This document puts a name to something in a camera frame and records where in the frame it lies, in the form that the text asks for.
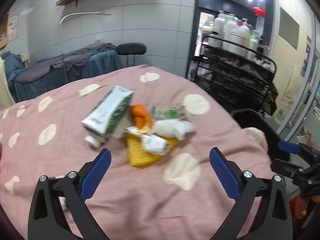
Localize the wooden cubby shelf unit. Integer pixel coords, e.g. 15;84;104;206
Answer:
0;12;9;49

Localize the yellow foam fruit net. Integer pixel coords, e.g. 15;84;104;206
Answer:
126;134;177;167

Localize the black wire trolley cart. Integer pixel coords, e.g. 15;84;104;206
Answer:
191;35;278;115

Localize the dark trash bin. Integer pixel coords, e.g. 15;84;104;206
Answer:
231;109;290;161

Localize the cream cloth covered chair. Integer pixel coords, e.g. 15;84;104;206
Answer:
0;57;15;110

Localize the right hand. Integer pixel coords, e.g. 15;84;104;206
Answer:
295;195;320;219

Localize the large white tub jar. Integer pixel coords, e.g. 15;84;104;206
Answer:
228;29;248;56

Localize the green white milk carton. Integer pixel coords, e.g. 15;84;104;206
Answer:
81;85;134;148

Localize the white packet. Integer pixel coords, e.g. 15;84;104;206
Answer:
125;126;170;155

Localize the pink polka dot blanket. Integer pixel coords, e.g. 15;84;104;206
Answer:
1;66;273;239

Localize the black round stool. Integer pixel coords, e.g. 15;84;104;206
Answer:
117;42;146;67

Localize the green clear plastic wrapper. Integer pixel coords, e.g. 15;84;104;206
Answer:
151;104;192;120

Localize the wall poster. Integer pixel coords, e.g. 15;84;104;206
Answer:
7;15;18;42

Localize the white arc floor lamp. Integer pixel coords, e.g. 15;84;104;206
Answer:
59;11;112;83

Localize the blue massage bed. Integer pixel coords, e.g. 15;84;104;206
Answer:
1;43;120;102

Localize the red hanging ornament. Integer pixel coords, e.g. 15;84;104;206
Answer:
253;7;266;17

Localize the white tissue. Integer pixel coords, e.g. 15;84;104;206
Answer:
151;119;195;141

